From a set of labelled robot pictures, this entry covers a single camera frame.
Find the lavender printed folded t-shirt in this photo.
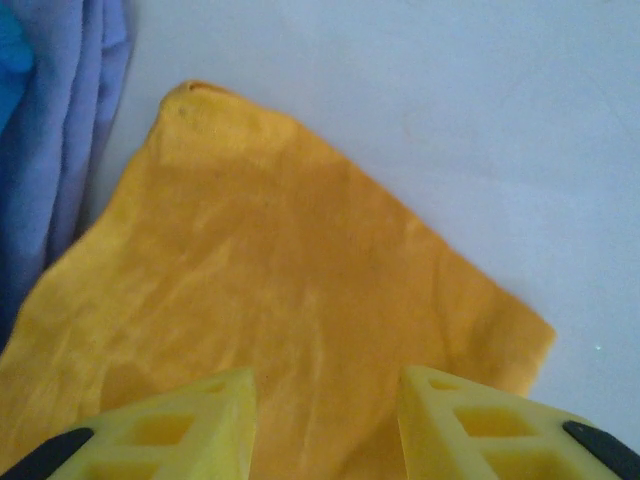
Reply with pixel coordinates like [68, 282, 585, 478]
[0, 0, 137, 352]

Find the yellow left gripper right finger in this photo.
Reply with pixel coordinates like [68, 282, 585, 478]
[396, 364, 640, 480]

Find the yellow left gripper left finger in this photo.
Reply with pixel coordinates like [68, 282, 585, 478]
[0, 365, 259, 480]

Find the orange t-shirt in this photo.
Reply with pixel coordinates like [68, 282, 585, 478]
[0, 79, 558, 480]

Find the blue folded t-shirt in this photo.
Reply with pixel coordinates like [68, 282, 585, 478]
[0, 0, 37, 137]

